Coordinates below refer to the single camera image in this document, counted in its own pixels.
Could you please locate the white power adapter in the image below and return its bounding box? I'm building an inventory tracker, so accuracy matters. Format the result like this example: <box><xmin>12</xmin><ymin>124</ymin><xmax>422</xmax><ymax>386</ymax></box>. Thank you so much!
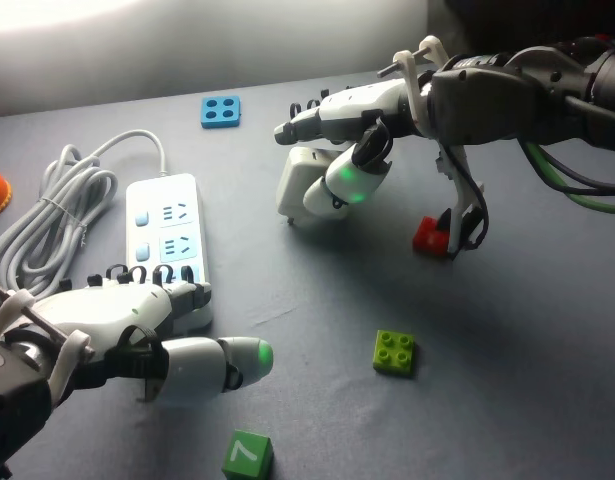
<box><xmin>275</xmin><ymin>144</ymin><xmax>348</xmax><ymax>229</ymax></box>

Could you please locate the lime green toy block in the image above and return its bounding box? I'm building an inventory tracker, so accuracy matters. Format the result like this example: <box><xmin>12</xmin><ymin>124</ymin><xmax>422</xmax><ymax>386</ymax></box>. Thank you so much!
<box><xmin>371</xmin><ymin>328</ymin><xmax>418</xmax><ymax>379</ymax></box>

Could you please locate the grey power strip cable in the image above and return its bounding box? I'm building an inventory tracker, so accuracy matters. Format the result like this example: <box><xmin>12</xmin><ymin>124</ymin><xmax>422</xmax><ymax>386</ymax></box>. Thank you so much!
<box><xmin>0</xmin><ymin>128</ymin><xmax>169</xmax><ymax>297</ymax></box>

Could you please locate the green number cube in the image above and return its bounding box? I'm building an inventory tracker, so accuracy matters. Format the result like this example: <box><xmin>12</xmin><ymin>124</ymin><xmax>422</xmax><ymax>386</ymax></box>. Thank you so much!
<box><xmin>221</xmin><ymin>428</ymin><xmax>276</xmax><ymax>480</ymax></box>

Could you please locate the grey table cloth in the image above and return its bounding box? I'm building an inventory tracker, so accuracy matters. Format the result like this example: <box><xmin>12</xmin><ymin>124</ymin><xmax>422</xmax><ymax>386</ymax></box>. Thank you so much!
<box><xmin>0</xmin><ymin>37</ymin><xmax>615</xmax><ymax>480</ymax></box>

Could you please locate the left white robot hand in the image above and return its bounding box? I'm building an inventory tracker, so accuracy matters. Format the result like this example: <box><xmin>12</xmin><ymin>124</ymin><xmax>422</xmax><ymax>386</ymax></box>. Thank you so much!
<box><xmin>34</xmin><ymin>263</ymin><xmax>276</xmax><ymax>404</ymax></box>

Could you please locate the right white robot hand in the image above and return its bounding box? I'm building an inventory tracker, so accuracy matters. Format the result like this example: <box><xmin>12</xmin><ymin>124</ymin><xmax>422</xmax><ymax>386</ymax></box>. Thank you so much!
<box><xmin>274</xmin><ymin>79</ymin><xmax>418</xmax><ymax>229</ymax></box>

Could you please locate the red toy block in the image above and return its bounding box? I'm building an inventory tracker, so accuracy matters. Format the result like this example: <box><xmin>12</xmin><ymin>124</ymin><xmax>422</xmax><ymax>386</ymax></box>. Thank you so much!
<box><xmin>411</xmin><ymin>215</ymin><xmax>453</xmax><ymax>258</ymax></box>

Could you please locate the blue toy block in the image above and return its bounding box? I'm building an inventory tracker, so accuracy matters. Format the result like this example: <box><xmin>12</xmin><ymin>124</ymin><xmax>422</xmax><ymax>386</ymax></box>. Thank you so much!
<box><xmin>200</xmin><ymin>94</ymin><xmax>243</xmax><ymax>130</ymax></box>

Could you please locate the white power strip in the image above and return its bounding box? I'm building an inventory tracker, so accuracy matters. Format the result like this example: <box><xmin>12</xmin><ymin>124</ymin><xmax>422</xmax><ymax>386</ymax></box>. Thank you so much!
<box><xmin>124</xmin><ymin>172</ymin><xmax>214</xmax><ymax>335</ymax></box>

